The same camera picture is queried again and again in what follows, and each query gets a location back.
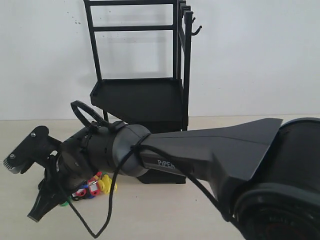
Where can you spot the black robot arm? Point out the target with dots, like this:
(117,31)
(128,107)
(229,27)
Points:
(263,176)

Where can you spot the black two-tier metal rack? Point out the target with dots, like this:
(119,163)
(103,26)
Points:
(159,103)

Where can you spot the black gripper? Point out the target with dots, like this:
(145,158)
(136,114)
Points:
(67,172)

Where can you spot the colourful key tag bunch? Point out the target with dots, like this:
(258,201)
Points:
(99,184)

